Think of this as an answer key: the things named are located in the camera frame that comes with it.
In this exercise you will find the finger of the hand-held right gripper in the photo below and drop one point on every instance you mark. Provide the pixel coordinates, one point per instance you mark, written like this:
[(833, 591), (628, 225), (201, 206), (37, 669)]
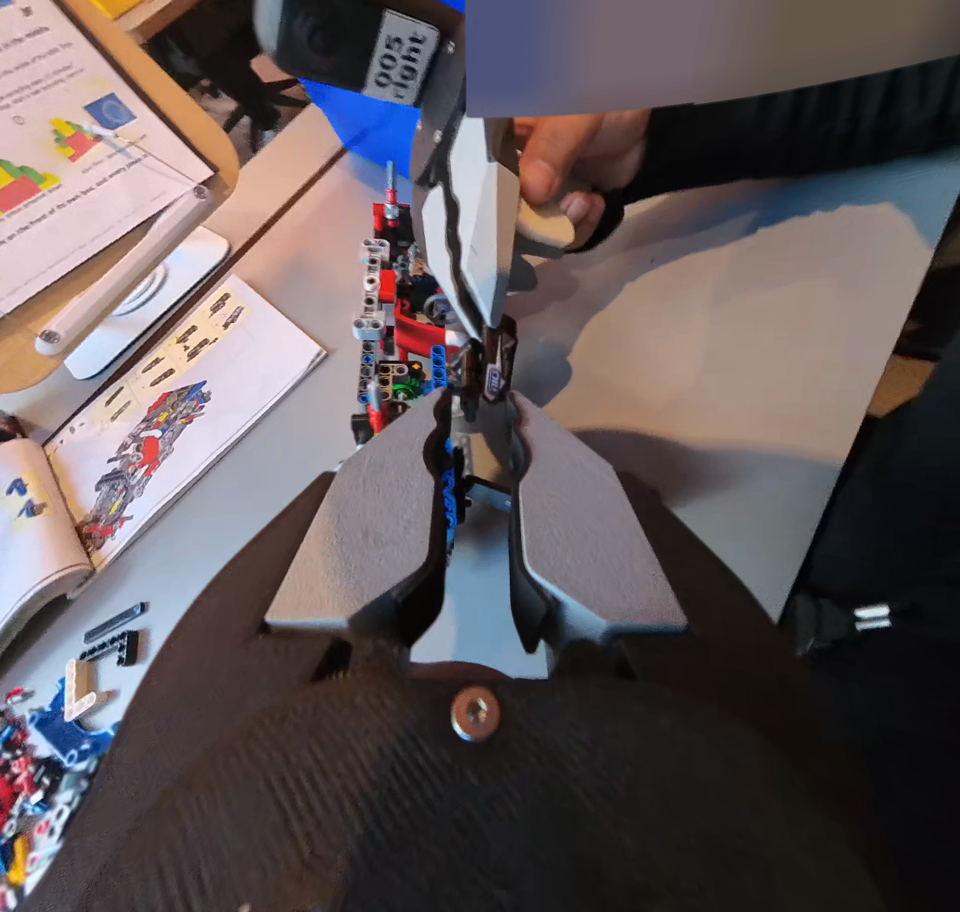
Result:
[(484, 214), (439, 251)]

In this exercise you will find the blue plastic bin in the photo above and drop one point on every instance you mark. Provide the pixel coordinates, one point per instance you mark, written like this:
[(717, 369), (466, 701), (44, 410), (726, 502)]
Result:
[(367, 131)]

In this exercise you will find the person's right hand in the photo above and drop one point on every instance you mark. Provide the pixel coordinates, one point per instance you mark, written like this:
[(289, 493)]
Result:
[(577, 150)]

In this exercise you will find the person's right forearm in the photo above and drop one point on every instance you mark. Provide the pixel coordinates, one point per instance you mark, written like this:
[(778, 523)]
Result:
[(787, 139)]

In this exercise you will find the black office chair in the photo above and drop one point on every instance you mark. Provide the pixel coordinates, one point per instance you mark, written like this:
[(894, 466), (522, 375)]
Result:
[(232, 79)]

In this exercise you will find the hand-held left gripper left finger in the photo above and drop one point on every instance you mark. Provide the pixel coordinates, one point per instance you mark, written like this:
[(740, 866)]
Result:
[(360, 537)]

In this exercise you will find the open instruction booklet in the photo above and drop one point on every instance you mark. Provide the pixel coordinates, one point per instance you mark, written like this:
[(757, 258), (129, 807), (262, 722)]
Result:
[(187, 402)]

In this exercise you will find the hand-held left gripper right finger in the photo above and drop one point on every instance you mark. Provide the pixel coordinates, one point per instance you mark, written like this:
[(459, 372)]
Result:
[(592, 544)]

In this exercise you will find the person's black jacket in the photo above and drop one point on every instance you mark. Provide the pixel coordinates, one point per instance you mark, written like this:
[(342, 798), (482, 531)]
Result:
[(885, 627)]

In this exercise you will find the black straight toy beam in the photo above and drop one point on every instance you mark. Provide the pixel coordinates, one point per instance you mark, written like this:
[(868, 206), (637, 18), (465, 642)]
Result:
[(112, 621)]

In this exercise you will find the pile of loose toy bricks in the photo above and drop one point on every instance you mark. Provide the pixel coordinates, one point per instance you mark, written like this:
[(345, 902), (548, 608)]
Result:
[(37, 777)]

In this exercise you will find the black angled toy beam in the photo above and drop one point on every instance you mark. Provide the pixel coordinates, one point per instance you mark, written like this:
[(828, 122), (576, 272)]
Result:
[(112, 646)]

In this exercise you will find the tan angled toy beam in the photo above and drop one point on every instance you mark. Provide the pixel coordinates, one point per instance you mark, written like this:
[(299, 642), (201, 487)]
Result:
[(79, 691)]

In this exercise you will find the white clamp bar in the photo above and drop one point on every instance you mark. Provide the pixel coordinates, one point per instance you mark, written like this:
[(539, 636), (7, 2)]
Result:
[(124, 270)]

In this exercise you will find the toy car chassis model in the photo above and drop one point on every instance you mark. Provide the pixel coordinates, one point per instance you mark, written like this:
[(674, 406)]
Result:
[(409, 327)]

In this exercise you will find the white stand base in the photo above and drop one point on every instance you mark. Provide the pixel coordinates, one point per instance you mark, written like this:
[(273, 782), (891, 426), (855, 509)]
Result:
[(172, 259)]

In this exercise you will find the instruction sheet on stand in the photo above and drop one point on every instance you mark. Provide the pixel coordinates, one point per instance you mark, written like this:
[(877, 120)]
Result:
[(176, 101)]

